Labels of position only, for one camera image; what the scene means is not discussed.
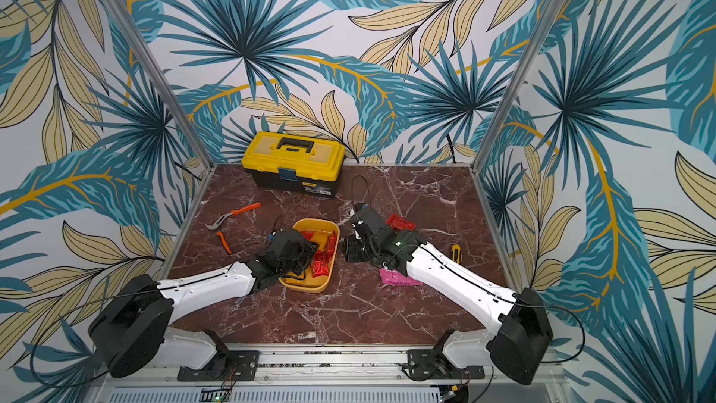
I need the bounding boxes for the red tea bag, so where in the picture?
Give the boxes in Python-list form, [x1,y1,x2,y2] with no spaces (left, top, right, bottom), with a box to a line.
[387,215,416,232]
[301,231,337,278]

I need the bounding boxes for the pink tea bag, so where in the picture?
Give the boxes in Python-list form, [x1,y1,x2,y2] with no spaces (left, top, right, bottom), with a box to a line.
[380,269,423,287]

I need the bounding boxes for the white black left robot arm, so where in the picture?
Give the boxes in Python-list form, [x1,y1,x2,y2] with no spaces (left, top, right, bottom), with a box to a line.
[89,229,319,381]

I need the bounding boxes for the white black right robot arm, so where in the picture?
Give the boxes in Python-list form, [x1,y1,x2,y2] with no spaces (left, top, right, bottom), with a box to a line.
[350,204,553,385]

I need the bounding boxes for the red tea bag in box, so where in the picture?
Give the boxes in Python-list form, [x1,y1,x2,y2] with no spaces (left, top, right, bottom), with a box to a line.
[301,231,337,278]

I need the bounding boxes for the yellow plastic storage box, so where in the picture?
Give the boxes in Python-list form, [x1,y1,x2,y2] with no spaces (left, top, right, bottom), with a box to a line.
[279,218,340,294]

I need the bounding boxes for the yellow black utility knife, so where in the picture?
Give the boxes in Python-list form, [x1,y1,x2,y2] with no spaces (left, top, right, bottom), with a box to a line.
[451,244,462,264]

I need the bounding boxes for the yellow black plastic toolbox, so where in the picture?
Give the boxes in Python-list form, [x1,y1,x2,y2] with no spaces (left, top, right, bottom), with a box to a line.
[242,132,345,198]

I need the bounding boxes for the orange handled water pump pliers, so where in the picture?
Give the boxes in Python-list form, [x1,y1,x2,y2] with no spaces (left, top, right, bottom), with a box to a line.
[205,203,262,256]

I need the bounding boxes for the aluminium front rail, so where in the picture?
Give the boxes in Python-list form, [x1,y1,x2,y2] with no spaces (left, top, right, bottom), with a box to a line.
[94,343,566,387]

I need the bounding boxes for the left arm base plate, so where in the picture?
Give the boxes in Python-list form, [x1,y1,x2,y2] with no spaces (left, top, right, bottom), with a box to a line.
[177,350,260,382]

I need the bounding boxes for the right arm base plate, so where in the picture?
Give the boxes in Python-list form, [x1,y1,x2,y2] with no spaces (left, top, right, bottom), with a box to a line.
[401,349,486,384]

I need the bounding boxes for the right aluminium corner post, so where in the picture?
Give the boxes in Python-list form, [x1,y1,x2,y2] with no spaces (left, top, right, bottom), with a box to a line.
[471,0,565,176]

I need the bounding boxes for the aluminium corner post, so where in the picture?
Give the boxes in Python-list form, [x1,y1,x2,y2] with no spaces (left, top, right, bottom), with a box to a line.
[471,0,565,176]
[101,0,214,170]

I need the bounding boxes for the left aluminium corner post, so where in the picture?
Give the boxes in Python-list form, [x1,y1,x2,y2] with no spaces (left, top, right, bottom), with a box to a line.
[101,0,214,170]

